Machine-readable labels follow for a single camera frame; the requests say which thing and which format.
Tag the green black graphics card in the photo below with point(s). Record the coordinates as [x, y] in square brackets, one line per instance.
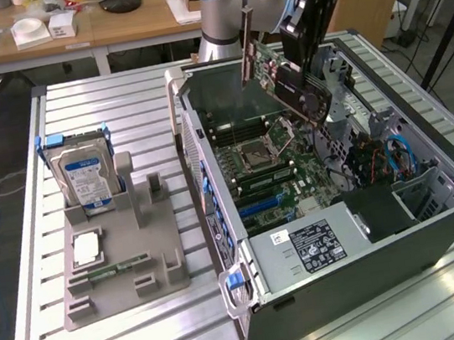
[267, 67]

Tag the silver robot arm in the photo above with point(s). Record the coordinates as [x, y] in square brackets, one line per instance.
[222, 14]

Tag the metal socket cover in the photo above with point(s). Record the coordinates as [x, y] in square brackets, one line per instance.
[281, 137]

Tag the silver disk bay cage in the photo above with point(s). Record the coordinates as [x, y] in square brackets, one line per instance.
[341, 141]

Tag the white paper booklet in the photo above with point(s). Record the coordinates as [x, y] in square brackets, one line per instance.
[188, 12]

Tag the CPU socket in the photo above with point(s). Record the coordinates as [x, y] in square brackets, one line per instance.
[256, 155]

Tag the RAM stick with white label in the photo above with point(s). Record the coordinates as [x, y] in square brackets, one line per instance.
[266, 181]

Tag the green motherboard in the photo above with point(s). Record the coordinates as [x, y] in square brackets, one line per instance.
[305, 184]

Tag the blue expansion slot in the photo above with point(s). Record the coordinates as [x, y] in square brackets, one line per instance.
[257, 207]

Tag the black plastic air shroud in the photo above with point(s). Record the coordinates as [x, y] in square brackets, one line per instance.
[377, 212]

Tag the perforated silver disk bay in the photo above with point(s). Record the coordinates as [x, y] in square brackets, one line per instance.
[433, 191]

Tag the grey power supply unit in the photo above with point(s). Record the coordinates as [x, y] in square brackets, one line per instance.
[274, 265]

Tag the small white cardboard box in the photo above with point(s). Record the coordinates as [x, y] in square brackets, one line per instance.
[63, 28]

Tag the grey foil packet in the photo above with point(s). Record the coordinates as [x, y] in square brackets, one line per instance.
[52, 1]

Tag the hard disk in blue caddy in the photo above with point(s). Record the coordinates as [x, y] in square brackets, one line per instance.
[85, 181]

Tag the white tray with round hollow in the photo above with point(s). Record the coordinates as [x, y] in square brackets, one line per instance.
[30, 37]

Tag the black open PC case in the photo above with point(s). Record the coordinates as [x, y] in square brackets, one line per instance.
[356, 308]

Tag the bare green RAM stick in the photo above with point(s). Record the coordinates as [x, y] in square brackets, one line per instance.
[114, 269]

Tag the wooden desk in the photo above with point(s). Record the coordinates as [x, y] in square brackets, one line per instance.
[3, 55]

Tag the silver CPU chip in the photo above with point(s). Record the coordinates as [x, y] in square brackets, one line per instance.
[86, 249]

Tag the black office chair base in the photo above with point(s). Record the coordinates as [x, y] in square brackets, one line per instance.
[0, 89]

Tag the grey parts rack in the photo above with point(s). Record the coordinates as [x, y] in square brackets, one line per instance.
[113, 296]

